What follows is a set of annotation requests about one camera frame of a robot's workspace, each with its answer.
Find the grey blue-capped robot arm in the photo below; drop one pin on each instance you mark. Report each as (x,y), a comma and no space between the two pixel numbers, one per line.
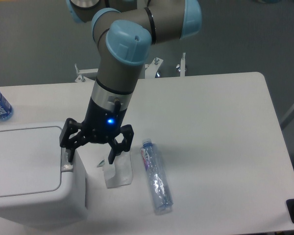
(123,34)

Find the torn white plastic wrapper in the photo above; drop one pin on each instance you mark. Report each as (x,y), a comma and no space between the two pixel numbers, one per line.
(119,173)

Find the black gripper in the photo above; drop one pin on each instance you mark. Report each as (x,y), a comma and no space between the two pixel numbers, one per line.
(99,126)

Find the clear empty plastic bottle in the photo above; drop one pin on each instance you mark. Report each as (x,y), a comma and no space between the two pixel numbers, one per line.
(156,177)

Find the white push-lid trash can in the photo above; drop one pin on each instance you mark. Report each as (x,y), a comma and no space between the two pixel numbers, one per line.
(38,185)

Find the white metal base frame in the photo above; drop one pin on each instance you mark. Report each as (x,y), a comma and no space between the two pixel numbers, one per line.
(151,70)

